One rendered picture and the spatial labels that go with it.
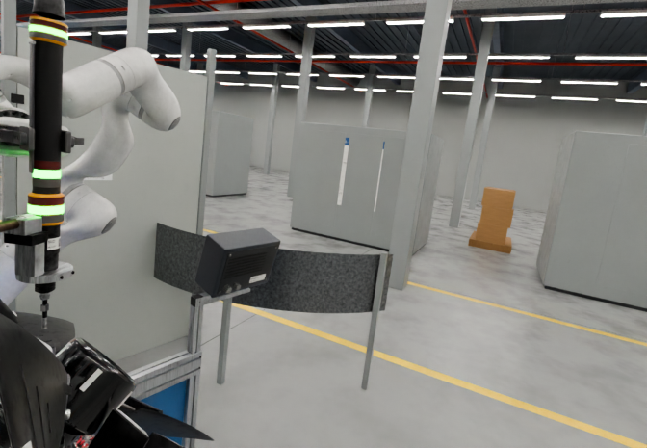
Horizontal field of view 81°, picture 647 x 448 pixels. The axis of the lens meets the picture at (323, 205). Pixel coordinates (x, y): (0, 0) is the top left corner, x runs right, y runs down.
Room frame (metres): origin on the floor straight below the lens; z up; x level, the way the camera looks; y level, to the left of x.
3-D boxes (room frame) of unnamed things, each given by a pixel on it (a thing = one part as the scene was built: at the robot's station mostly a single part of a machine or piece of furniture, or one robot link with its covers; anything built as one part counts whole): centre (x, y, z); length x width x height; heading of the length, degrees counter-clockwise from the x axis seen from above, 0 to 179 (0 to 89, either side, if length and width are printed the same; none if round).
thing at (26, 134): (0.52, 0.44, 1.55); 0.07 x 0.03 x 0.03; 53
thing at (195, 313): (1.18, 0.38, 0.96); 0.03 x 0.03 x 0.20; 53
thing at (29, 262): (0.53, 0.41, 1.39); 0.09 x 0.07 x 0.10; 178
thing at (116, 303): (2.38, 1.28, 1.10); 1.21 x 0.05 x 2.20; 143
